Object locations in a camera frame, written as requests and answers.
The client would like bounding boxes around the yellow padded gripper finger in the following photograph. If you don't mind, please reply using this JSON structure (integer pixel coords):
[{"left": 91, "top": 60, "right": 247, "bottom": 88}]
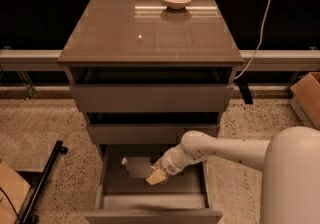
[{"left": 146, "top": 169, "right": 167, "bottom": 185}]

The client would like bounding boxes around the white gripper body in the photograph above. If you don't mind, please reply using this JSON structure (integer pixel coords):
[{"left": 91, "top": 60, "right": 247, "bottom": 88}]
[{"left": 158, "top": 149, "right": 186, "bottom": 176}]

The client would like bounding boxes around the clear plastic water bottle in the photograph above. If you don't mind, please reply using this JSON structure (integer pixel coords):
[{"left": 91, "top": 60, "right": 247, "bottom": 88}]
[{"left": 121, "top": 157, "right": 154, "bottom": 178}]

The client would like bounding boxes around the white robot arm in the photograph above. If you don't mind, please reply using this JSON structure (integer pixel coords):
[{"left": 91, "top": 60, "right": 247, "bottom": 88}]
[{"left": 147, "top": 126, "right": 320, "bottom": 224}]

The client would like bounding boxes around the grey open bottom drawer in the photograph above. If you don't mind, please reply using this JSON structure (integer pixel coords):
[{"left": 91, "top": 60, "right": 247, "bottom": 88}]
[{"left": 84, "top": 145, "right": 222, "bottom": 224}]

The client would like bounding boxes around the grey middle drawer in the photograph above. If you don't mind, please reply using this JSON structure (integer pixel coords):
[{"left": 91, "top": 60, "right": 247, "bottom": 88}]
[{"left": 87, "top": 112, "right": 221, "bottom": 145}]

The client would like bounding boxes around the grey drawer cabinet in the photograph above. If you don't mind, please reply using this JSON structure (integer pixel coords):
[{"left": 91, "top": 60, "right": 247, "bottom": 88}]
[{"left": 56, "top": 0, "right": 245, "bottom": 224}]

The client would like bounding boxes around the grey top drawer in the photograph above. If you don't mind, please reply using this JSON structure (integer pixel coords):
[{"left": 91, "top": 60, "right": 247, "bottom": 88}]
[{"left": 69, "top": 67, "right": 234, "bottom": 113}]

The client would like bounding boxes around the black metal leg with caster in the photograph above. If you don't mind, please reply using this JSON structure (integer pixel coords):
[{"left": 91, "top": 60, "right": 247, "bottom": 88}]
[{"left": 18, "top": 140, "right": 68, "bottom": 224}]

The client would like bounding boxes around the cardboard box at left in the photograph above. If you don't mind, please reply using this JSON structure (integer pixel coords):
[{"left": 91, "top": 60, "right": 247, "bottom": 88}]
[{"left": 0, "top": 160, "right": 30, "bottom": 224}]

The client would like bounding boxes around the cardboard box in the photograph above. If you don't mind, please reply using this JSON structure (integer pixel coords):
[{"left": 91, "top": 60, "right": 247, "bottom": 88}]
[
  {"left": 0, "top": 160, "right": 30, "bottom": 224},
  {"left": 290, "top": 72, "right": 320, "bottom": 129}
]

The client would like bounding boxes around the cardboard box at right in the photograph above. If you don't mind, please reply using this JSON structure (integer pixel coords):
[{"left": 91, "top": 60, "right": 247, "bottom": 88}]
[{"left": 290, "top": 72, "right": 320, "bottom": 129}]

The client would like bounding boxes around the thin black cable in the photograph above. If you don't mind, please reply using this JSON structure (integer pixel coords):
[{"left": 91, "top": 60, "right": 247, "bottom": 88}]
[{"left": 0, "top": 186, "right": 20, "bottom": 224}]

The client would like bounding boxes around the metal rail frame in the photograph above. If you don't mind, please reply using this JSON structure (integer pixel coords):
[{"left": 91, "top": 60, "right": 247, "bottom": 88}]
[{"left": 0, "top": 0, "right": 320, "bottom": 100}]

